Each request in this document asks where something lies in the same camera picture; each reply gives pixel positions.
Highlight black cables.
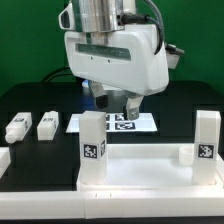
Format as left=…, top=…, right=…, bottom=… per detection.
left=40, top=66, right=78, bottom=84

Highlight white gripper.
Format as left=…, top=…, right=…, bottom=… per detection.
left=65, top=25, right=169, bottom=120

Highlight white desk top tray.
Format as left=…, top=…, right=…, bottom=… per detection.
left=76, top=144, right=224, bottom=191

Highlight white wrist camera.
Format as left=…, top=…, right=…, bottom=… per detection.
left=58, top=2, right=81, bottom=32

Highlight white left fence block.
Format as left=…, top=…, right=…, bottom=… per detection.
left=0, top=147, right=11, bottom=178

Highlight white marker sheet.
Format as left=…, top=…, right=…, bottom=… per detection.
left=65, top=112, right=158, bottom=134

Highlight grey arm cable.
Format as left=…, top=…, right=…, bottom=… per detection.
left=119, top=0, right=186, bottom=58

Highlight white front fence bar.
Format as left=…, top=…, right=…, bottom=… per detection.
left=0, top=190, right=224, bottom=220

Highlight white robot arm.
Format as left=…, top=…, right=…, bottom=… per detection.
left=59, top=0, right=169, bottom=120

